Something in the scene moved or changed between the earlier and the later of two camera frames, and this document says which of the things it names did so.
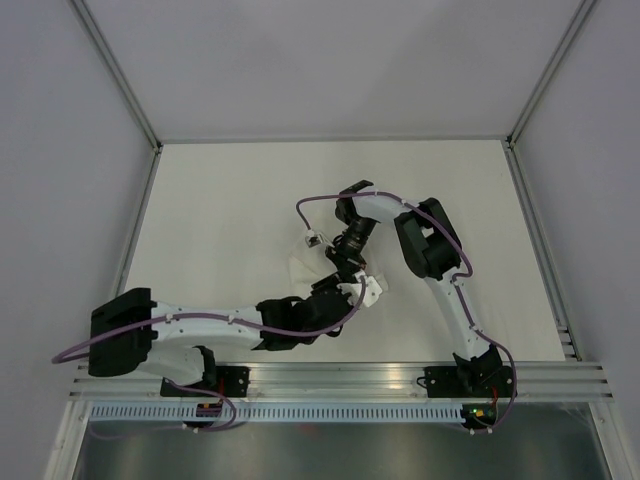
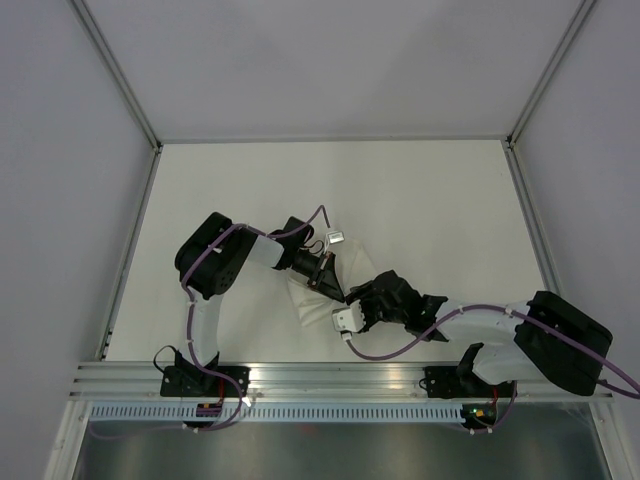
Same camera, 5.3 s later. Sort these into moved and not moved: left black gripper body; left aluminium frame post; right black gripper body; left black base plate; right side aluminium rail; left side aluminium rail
Moved: right black gripper body; left black gripper body
Not moved: left aluminium frame post; left side aluminium rail; left black base plate; right side aluminium rail
